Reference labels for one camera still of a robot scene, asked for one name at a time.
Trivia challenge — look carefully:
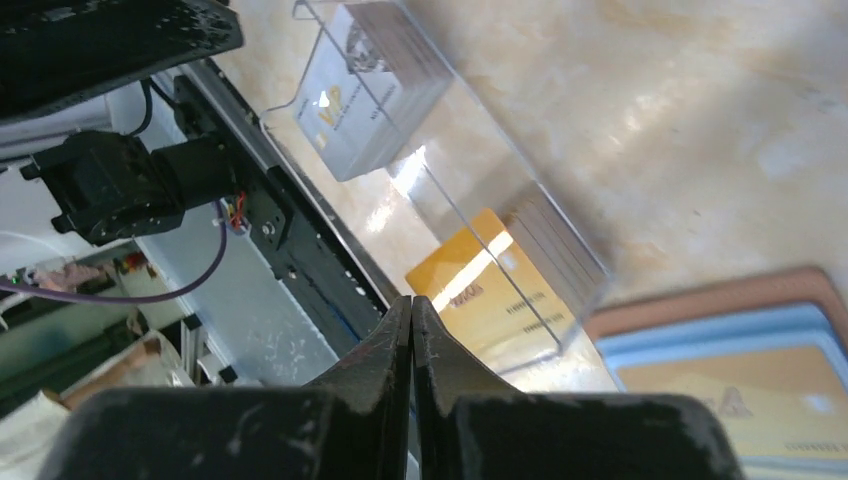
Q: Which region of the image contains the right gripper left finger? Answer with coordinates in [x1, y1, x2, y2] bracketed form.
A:
[39, 296, 412, 479]

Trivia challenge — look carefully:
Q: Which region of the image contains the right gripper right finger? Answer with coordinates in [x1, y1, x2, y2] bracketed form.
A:
[411, 296, 744, 479]

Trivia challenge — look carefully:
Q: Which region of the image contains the clear plastic card box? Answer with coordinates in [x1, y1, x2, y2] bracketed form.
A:
[260, 1, 608, 380]

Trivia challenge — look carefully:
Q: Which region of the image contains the brown leather card holder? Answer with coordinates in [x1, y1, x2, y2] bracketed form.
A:
[585, 267, 847, 479]

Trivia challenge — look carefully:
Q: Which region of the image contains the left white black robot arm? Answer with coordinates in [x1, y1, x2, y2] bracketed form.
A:
[1, 1, 244, 273]

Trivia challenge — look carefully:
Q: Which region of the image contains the yellow credit card stack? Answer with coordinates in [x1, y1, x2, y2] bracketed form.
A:
[405, 190, 607, 371]

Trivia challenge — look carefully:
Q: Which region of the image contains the grey white credit card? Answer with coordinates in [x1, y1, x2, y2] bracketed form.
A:
[292, 1, 452, 182]

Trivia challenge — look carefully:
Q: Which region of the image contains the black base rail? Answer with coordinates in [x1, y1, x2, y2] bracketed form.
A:
[174, 60, 399, 356]

